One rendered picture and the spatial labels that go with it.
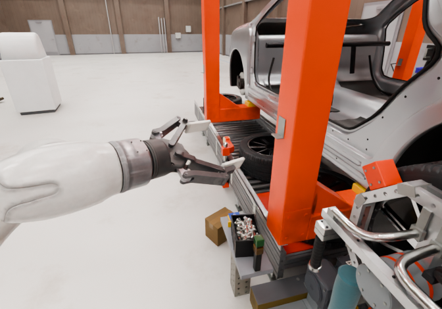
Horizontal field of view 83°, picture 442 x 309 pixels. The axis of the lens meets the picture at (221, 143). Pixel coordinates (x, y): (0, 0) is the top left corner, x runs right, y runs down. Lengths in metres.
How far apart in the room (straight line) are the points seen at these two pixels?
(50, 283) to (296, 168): 1.77
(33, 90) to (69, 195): 5.75
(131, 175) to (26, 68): 5.68
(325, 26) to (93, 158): 0.87
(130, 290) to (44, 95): 4.79
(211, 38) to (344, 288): 2.43
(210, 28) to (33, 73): 4.06
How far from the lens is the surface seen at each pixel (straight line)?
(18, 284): 2.32
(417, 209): 1.07
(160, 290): 1.91
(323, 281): 1.49
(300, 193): 1.25
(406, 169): 1.04
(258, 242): 1.23
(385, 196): 1.00
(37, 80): 6.06
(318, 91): 1.06
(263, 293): 1.72
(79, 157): 0.40
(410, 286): 0.77
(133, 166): 0.43
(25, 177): 0.39
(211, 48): 2.84
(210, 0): 2.85
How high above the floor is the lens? 1.53
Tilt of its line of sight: 24 degrees down
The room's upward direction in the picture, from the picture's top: straight up
